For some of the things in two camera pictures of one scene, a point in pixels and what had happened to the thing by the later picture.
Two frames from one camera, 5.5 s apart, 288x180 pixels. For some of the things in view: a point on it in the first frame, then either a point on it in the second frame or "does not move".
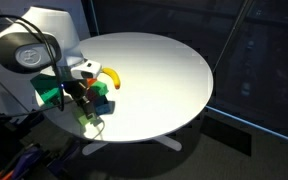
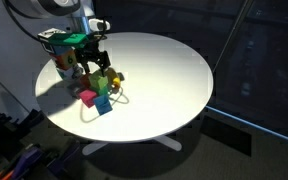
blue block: (103, 106) does not move
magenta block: (90, 94) does not move
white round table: (165, 83) does not move
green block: (100, 87) does not move
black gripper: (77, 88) → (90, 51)
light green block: (83, 119) → (98, 81)
